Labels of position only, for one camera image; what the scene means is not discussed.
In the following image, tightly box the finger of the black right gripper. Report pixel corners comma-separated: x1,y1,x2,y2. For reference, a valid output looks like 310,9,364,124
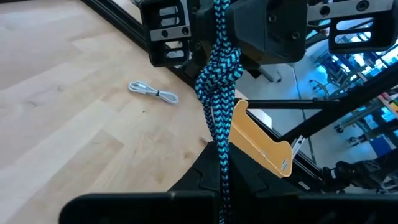
225,0,309,65
190,0,217,68

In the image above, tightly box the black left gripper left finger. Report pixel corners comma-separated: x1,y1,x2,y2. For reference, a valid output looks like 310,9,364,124
58,141,221,224

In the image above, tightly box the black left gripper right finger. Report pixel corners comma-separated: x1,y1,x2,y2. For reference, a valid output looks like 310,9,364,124
229,144,398,224

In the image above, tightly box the teal black braided cable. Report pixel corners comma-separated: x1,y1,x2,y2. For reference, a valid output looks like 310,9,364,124
194,0,244,224

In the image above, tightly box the white braided cable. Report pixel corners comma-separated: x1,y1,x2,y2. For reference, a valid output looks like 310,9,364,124
127,80,180,105

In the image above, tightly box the black frame strut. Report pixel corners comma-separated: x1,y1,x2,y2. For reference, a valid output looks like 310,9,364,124
279,63,398,144
245,98,341,110

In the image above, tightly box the yellow camera bracket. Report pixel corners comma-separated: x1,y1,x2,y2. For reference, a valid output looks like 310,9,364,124
229,99,294,179

